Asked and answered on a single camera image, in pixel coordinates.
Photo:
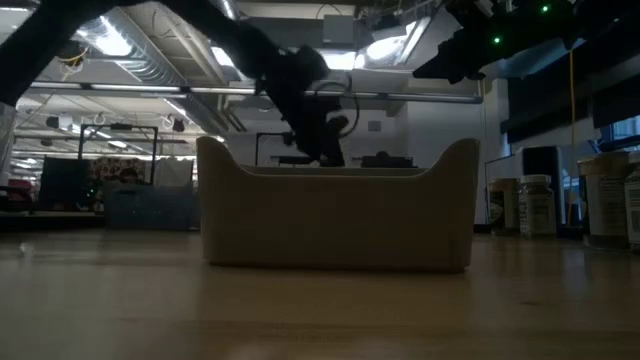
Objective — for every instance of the brown lid spice jar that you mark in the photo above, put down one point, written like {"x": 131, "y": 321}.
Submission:
{"x": 505, "y": 210}
{"x": 605, "y": 200}

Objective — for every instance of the dark grey storage bin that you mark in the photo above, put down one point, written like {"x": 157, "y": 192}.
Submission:
{"x": 150, "y": 210}

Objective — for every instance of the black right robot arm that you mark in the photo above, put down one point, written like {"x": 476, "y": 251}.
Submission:
{"x": 550, "y": 25}

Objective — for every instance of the round silver air duct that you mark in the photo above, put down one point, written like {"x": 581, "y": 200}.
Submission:
{"x": 229, "y": 9}

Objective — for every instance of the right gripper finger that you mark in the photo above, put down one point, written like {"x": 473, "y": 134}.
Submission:
{"x": 440, "y": 65}

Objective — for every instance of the person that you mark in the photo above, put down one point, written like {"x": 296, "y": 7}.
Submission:
{"x": 130, "y": 176}

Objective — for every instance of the long horizontal metal pipe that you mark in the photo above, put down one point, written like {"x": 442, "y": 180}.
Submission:
{"x": 150, "y": 88}

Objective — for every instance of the black tall cabinet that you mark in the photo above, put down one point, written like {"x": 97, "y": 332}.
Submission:
{"x": 542, "y": 170}

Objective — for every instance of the large spiral air duct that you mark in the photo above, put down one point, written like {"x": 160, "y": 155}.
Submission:
{"x": 150, "y": 65}

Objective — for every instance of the black monitor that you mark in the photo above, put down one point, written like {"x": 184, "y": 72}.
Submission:
{"x": 65, "y": 182}

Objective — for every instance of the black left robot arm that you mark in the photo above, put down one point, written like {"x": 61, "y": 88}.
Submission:
{"x": 30, "y": 55}

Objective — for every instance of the black metal frame rig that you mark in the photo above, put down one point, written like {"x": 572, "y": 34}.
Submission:
{"x": 120, "y": 127}

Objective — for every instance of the grey ceiling box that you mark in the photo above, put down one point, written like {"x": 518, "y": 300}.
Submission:
{"x": 339, "y": 29}

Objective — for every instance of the ceiling light panel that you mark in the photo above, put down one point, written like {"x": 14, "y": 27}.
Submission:
{"x": 222, "y": 56}
{"x": 339, "y": 60}

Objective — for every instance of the red chair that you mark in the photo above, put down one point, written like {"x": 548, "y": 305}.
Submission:
{"x": 20, "y": 189}

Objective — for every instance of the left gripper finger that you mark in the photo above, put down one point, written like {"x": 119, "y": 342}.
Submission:
{"x": 335, "y": 150}
{"x": 310, "y": 152}

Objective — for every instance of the light grey plastic bin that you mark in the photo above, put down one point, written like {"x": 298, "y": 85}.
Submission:
{"x": 340, "y": 220}

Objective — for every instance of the patterned panel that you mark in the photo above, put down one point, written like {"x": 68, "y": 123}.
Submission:
{"x": 107, "y": 169}

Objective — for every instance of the small black ceiling fixture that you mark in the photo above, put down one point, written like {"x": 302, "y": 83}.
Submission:
{"x": 477, "y": 76}

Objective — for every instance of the white lid spice jar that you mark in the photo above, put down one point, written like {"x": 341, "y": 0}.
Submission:
{"x": 634, "y": 210}
{"x": 537, "y": 210}

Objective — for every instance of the white board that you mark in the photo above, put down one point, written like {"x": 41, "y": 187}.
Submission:
{"x": 172, "y": 172}

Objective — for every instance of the rectangular metal air duct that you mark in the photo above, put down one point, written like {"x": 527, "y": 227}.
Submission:
{"x": 525, "y": 62}

